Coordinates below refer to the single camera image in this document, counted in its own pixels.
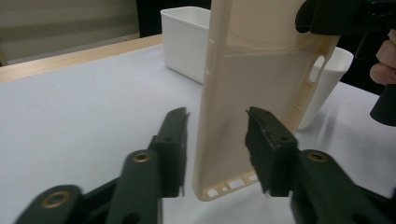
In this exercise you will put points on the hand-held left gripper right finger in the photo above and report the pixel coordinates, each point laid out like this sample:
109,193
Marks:
274,155

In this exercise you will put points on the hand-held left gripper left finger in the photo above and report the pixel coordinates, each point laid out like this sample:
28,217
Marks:
140,186

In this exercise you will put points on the beige phone case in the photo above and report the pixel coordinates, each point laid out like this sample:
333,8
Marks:
249,77

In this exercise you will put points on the white table mat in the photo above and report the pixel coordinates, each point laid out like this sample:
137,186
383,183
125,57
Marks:
77,109

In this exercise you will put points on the white plastic storage box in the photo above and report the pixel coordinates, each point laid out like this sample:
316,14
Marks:
183,46

